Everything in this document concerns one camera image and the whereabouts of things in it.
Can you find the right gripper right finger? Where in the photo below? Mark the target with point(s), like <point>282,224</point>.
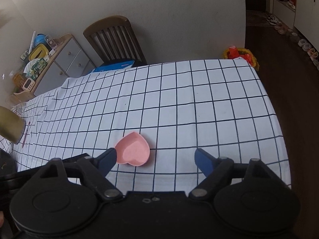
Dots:
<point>217,172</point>

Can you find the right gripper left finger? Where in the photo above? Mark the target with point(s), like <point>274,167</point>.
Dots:
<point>95,171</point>

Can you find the white kitchen cabinets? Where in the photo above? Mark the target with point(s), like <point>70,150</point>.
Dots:
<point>299,14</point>

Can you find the small pink heart dish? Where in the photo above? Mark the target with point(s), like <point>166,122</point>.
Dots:
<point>132,149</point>

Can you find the red pen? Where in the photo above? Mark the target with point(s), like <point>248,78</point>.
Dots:
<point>26,133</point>

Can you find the gold metal container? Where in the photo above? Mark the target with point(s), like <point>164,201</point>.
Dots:
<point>12,126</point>

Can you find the blue box on chair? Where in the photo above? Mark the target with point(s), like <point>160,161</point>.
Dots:
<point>117,64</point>

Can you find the grey drawer sideboard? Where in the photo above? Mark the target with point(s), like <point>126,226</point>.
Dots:
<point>69,60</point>

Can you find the yellow red basket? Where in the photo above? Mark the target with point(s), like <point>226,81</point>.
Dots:
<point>233,52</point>

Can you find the wooden chair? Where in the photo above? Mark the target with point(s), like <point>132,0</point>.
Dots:
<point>114,40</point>

